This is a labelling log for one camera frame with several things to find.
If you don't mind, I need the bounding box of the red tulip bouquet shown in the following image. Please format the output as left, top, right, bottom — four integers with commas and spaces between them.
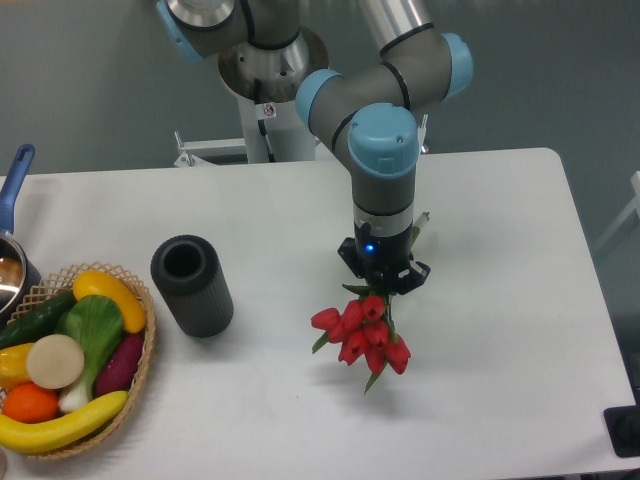
310, 212, 434, 396

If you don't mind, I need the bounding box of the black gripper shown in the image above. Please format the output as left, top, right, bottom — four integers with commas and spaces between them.
338, 224, 431, 294

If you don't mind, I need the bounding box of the yellow banana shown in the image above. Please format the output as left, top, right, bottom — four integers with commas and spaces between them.
1, 391, 129, 454

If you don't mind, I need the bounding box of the orange fruit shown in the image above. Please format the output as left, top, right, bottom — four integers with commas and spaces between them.
2, 383, 58, 424

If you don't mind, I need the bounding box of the green bok choy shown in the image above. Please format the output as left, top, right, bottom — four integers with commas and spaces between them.
55, 295, 123, 414

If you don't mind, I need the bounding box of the green cucumber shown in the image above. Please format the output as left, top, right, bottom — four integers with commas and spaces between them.
1, 291, 76, 349

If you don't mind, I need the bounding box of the black device at table edge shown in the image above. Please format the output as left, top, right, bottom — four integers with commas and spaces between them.
603, 405, 639, 458

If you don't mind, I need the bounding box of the woven wicker basket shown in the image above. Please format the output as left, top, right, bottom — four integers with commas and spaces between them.
1, 262, 156, 459

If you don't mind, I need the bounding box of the yellow pepper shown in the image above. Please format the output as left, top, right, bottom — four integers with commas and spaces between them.
0, 343, 34, 392

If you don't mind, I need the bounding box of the purple sweet potato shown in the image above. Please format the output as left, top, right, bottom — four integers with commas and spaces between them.
94, 334, 144, 397

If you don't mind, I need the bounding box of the white frame at right edge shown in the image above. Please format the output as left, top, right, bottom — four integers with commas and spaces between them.
594, 171, 639, 255

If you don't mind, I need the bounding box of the beige round slice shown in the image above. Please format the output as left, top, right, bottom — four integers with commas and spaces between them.
26, 334, 85, 390

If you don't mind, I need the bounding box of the blue handled saucepan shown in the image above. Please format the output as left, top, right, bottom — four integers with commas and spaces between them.
1, 144, 41, 328

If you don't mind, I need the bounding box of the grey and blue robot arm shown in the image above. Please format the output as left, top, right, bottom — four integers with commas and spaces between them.
156, 1, 473, 294

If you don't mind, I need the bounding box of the dark grey ribbed vase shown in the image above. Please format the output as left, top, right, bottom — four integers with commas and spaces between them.
150, 234, 234, 338

